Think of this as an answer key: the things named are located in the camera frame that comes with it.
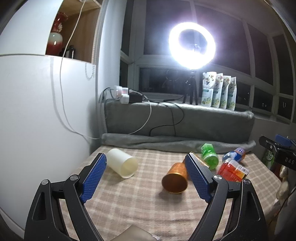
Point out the black power adapter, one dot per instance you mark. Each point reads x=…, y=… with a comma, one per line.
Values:
x=135, y=97

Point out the red orange snack packet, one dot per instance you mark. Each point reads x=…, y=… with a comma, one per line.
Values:
x=232, y=171

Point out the white plastic cup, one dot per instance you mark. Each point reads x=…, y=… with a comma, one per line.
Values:
x=122, y=163

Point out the green white bag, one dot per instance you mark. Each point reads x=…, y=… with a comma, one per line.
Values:
x=268, y=159

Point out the white green refill pouch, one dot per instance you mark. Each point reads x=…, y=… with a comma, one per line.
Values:
x=209, y=79
x=232, y=92
x=217, y=90
x=224, y=91

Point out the orange patterned tall can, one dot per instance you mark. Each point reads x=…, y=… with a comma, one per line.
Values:
x=200, y=161

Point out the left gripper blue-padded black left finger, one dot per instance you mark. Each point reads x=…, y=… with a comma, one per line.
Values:
x=45, y=220

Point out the wooden wall shelf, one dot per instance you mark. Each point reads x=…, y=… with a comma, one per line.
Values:
x=81, y=27

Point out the grey rolled blanket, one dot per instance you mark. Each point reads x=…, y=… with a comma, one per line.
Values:
x=169, y=144

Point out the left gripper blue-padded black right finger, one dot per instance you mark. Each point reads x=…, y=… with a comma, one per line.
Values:
x=246, y=219

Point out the green plastic bottle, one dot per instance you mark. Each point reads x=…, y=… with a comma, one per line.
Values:
x=209, y=156

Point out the red white vase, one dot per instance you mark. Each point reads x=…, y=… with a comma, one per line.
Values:
x=55, y=41

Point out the white power plugs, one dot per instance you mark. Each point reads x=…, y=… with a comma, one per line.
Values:
x=122, y=94

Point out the beige plaid bed cover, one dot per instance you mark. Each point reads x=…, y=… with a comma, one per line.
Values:
x=141, y=200

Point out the black thermos flask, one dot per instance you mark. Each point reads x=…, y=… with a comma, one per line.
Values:
x=68, y=53

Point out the blue orange drink bottle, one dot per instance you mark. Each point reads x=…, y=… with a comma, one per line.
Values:
x=237, y=155

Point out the grey sofa back cushion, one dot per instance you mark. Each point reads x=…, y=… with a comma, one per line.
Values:
x=179, y=120

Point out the bright ring light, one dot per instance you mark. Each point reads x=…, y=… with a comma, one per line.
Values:
x=191, y=45

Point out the orange patterned metal cup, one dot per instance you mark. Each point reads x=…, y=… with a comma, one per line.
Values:
x=176, y=180

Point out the black light tripod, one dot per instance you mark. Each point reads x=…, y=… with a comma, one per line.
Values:
x=191, y=89

